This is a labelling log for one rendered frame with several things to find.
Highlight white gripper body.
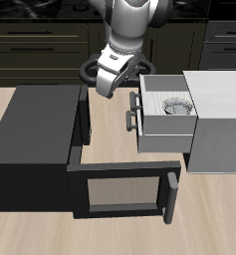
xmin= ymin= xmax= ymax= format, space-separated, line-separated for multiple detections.
xmin=95 ymin=54 xmax=141 ymax=99

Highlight white cabinet drawer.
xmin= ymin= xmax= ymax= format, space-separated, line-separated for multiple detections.
xmin=136 ymin=74 xmax=199 ymax=154

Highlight grey patterned bowl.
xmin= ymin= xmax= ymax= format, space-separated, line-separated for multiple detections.
xmin=161 ymin=97 xmax=194 ymax=117

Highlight dark kitchen cupboards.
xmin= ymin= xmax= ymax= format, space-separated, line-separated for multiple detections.
xmin=0 ymin=18 xmax=236 ymax=89

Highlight black microwave oven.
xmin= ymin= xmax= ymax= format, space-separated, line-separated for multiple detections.
xmin=0 ymin=83 xmax=93 ymax=214

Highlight black microwave door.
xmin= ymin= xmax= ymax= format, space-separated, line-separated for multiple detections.
xmin=66 ymin=160 xmax=182 ymax=220

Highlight black kitchen countertop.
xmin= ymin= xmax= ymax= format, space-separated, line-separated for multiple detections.
xmin=0 ymin=0 xmax=236 ymax=22

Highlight white grey cabinet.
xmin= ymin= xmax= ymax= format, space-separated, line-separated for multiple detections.
xmin=182 ymin=70 xmax=236 ymax=175

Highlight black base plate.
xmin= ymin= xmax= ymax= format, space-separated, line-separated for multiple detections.
xmin=78 ymin=53 xmax=157 ymax=85

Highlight dark grey drawer handle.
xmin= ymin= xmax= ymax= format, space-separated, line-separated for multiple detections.
xmin=128 ymin=91 xmax=142 ymax=113
xmin=124 ymin=110 xmax=139 ymax=132

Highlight dark grey microwave door handle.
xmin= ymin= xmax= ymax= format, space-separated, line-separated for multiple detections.
xmin=161 ymin=171 xmax=179 ymax=226

